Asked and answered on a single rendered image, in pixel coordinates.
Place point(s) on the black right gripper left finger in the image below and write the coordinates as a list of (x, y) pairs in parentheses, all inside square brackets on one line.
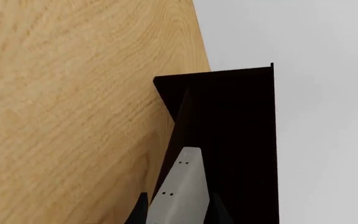
[(141, 212)]

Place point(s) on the black angular support frame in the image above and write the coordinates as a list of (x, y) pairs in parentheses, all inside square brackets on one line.
[(235, 116)]

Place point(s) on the pale grey flat plate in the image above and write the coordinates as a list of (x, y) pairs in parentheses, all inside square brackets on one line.
[(182, 186)]

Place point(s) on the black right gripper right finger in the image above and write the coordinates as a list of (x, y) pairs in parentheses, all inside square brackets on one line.
[(218, 213)]

